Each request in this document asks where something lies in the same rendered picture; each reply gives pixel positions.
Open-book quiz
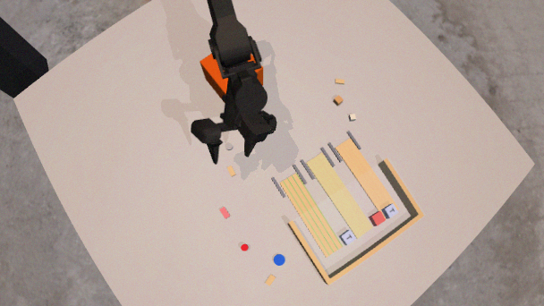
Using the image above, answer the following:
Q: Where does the blue disc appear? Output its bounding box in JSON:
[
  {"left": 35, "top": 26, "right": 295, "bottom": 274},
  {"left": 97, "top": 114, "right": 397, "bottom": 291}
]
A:
[{"left": 274, "top": 254, "right": 285, "bottom": 266}]

